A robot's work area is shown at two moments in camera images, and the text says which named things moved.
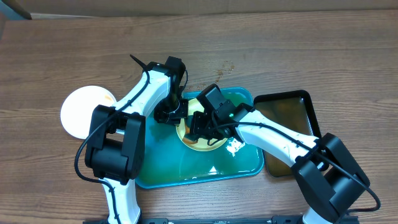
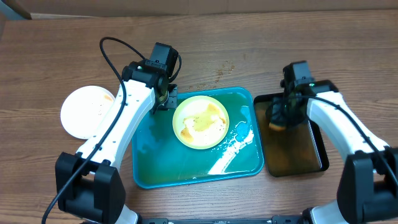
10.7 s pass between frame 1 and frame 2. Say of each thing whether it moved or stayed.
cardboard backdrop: stayed
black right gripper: moved
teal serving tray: stayed
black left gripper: moved
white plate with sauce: stayed
